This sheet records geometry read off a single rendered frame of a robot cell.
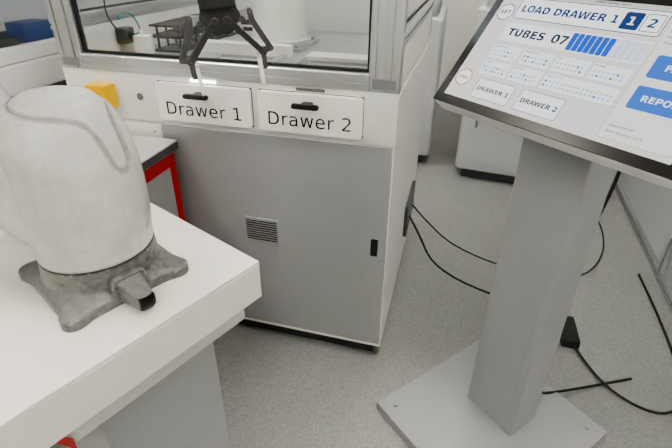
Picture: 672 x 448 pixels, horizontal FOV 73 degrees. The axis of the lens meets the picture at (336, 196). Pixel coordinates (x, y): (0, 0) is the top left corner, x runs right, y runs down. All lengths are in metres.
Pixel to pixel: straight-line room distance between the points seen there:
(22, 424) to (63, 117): 0.34
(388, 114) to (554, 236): 0.49
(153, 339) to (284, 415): 0.95
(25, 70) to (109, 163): 1.40
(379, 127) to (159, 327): 0.78
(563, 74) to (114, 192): 0.81
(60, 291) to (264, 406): 0.99
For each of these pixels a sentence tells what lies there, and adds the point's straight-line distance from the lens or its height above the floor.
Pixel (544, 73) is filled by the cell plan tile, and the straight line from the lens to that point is 1.02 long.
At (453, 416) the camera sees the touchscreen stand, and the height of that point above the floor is 0.04.
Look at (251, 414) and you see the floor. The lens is 1.59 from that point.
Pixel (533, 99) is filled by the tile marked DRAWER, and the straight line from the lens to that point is 0.99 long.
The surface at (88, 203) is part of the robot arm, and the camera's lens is 0.63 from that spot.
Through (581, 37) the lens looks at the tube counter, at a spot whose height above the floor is 1.12.
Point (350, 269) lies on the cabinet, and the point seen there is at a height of 0.37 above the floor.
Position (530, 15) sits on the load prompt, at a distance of 1.13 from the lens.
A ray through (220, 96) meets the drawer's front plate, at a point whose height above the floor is 0.90.
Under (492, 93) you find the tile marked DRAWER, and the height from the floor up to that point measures 1.00.
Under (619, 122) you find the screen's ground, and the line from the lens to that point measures 0.92.
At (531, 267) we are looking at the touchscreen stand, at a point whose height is 0.60.
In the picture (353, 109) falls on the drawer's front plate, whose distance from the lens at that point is 1.20.
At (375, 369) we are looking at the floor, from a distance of 1.68.
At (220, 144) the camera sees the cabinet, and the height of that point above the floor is 0.75.
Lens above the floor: 1.27
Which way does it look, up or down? 28 degrees down
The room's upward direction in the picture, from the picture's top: 1 degrees clockwise
